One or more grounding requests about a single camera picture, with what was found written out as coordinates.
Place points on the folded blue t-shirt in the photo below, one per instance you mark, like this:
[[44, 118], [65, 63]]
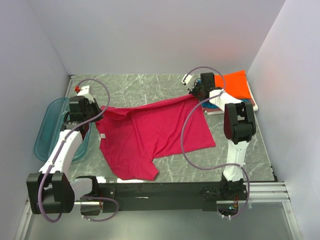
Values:
[[215, 98]]

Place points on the teal transparent plastic bin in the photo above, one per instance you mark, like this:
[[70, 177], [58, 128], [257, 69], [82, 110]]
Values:
[[62, 114]]

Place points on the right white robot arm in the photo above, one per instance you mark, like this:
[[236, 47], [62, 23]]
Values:
[[239, 126]]

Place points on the pink t-shirt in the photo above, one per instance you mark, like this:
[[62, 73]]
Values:
[[131, 138]]

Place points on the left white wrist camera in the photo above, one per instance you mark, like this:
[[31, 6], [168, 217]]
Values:
[[85, 91]]

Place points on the folded mauve t-shirt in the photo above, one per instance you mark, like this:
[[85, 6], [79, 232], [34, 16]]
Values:
[[209, 105]]

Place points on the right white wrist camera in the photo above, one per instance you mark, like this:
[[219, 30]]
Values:
[[188, 81]]

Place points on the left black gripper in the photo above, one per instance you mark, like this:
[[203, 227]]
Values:
[[94, 105]]

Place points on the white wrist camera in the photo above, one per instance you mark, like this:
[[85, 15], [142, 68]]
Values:
[[85, 91], [188, 81]]

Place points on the folded orange t-shirt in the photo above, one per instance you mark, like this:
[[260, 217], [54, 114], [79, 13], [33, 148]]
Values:
[[236, 85]]

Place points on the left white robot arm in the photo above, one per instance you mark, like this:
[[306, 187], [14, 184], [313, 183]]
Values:
[[49, 190]]

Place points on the folded white t-shirt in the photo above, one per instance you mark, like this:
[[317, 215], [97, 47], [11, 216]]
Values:
[[218, 111]]

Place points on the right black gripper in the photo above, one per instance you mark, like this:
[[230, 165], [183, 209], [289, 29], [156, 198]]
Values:
[[192, 91]]

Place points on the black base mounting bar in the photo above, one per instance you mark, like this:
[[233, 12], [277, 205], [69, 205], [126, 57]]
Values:
[[169, 195]]

